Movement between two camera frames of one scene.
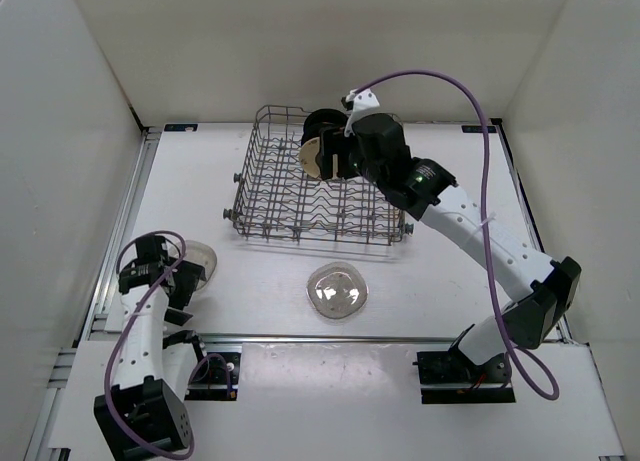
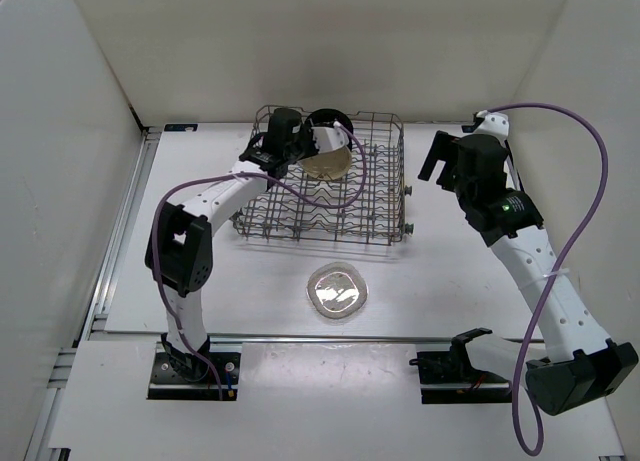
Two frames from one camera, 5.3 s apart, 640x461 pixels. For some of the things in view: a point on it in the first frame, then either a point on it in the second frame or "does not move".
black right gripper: x=331 y=146 -> x=440 y=150
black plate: x=325 y=123 does not move
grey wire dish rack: x=274 y=197 does not move
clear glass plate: x=337 y=290 does not move
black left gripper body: x=185 y=282 -> x=303 y=147
